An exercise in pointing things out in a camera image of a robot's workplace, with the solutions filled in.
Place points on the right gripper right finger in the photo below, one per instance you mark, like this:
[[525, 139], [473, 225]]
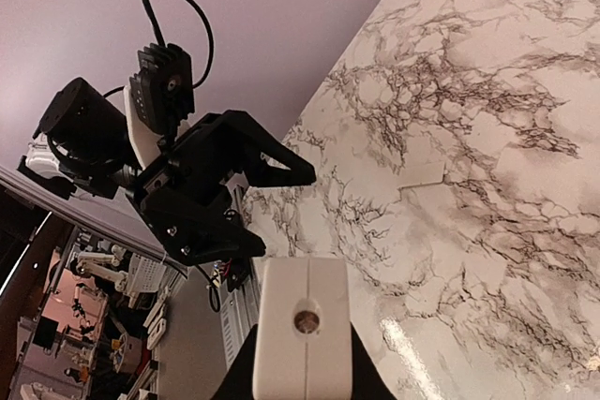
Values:
[[367, 383]]

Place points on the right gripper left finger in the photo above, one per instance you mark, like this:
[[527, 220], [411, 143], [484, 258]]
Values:
[[237, 383]]

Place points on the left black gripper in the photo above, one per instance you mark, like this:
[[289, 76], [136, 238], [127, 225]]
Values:
[[194, 173]]

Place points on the white remote control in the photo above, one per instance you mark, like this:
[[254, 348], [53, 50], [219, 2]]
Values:
[[304, 340]]

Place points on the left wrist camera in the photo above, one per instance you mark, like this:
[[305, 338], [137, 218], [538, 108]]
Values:
[[162, 89]]

